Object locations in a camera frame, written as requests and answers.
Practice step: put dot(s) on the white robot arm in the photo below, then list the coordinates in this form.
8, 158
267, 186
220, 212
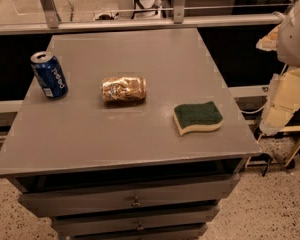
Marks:
288, 43

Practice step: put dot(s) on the blue Pepsi can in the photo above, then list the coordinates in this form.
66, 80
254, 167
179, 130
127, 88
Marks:
49, 74

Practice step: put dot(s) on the metal guard rail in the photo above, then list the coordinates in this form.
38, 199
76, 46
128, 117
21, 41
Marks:
61, 16

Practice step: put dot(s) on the orange soda can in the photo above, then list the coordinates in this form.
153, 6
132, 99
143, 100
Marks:
123, 89

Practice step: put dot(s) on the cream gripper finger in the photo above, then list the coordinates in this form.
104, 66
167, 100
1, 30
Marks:
283, 100
269, 41

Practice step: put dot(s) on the green and yellow sponge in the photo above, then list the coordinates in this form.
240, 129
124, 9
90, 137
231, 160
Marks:
204, 117

